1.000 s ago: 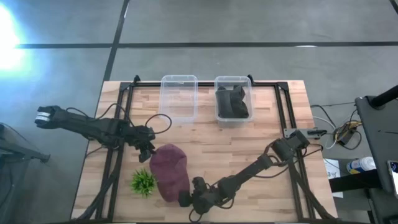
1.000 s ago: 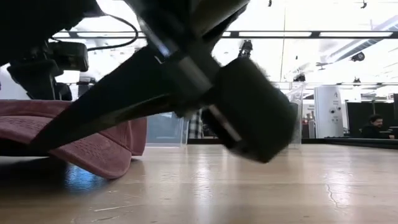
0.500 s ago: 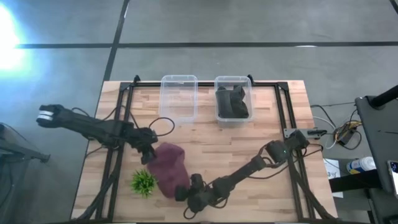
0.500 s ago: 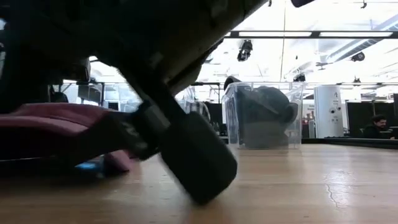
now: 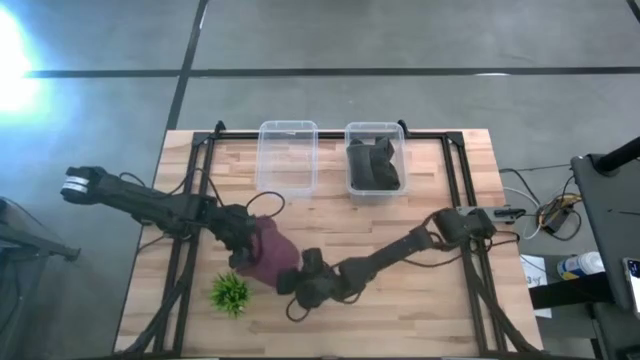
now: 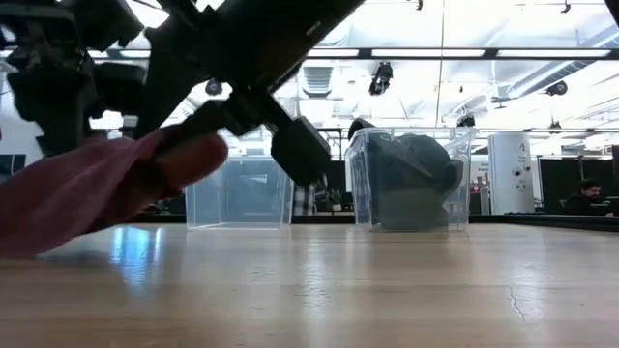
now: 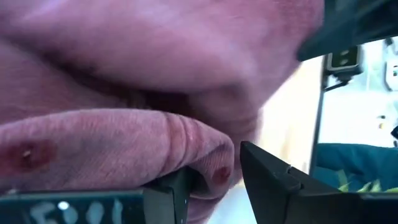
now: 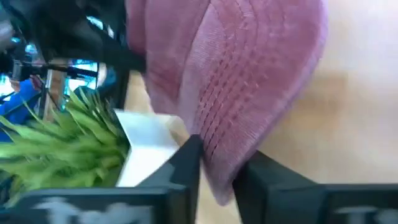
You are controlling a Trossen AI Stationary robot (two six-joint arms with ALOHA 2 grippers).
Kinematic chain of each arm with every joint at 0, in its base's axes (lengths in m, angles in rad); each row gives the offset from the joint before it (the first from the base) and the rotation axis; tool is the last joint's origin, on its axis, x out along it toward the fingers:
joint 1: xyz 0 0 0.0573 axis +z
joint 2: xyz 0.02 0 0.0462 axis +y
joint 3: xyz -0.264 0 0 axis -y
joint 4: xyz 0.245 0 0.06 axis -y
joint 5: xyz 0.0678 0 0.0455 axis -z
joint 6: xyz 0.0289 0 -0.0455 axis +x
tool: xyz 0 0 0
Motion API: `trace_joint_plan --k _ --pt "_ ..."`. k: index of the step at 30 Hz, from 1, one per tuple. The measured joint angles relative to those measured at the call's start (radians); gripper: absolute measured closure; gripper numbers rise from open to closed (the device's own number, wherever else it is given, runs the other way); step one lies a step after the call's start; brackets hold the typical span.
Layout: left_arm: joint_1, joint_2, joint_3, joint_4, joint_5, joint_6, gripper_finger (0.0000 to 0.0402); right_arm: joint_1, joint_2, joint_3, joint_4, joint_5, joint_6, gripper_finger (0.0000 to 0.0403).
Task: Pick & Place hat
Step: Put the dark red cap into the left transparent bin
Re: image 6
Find black baseball cap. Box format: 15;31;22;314
347;117;465;194

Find thin vertical ceiling pole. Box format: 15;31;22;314
434;0;446;125

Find black overhead frame beam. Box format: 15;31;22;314
307;46;619;62

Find black hanging spotlight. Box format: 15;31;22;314
368;61;395;97

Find dark gray baseball cap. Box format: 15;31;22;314
376;188;452;231

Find clear plastic bin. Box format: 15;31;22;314
344;126;478;232
184;129;295;231

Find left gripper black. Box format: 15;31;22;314
157;0;367;187

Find red baseball cap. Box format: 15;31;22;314
0;126;229;257

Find black partition panel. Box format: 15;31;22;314
539;157;619;214

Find white cylindrical column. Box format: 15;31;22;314
486;132;536;216

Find black desk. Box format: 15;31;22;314
469;214;619;233

